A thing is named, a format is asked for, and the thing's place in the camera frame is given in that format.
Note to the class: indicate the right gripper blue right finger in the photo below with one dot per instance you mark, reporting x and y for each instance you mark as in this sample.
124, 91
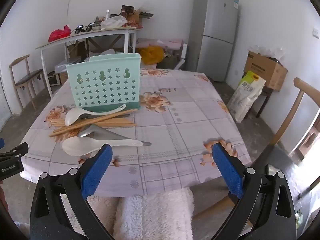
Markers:
231, 169

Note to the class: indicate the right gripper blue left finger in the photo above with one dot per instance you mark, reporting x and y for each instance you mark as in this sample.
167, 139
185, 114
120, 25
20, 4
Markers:
93, 170

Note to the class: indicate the white plastic soup spoon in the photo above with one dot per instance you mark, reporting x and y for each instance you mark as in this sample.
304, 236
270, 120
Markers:
78, 146

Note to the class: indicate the stainless steel spoon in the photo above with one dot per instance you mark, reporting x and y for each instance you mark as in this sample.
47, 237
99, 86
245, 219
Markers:
113, 139

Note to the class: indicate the white plastic ladle spoon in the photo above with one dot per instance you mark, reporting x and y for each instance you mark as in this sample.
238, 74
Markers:
74, 114

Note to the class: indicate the mint green utensil caddy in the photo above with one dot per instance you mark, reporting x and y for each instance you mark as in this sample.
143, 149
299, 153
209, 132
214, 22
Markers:
106, 82

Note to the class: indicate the floral plaid tablecloth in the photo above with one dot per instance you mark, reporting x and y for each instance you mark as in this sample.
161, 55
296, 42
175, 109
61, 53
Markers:
179, 113

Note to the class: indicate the white rice bag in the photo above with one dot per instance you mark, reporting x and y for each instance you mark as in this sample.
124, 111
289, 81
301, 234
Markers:
248, 90

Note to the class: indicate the wooden chair dark seat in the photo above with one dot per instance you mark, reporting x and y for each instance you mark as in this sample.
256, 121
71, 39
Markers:
26, 82

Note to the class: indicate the cardboard box brown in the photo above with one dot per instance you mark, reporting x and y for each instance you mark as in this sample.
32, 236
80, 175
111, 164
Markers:
272, 72

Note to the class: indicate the red plastic bag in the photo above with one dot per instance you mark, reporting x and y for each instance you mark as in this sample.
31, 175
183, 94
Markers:
59, 33

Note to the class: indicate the white side table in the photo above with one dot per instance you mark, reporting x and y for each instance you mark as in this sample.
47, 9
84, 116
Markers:
126, 32

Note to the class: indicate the silver refrigerator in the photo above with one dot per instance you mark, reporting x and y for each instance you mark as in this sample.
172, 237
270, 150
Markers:
211, 37

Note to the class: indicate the white plastic bag on table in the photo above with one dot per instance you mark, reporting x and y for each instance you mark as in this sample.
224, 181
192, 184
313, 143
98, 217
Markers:
113, 22

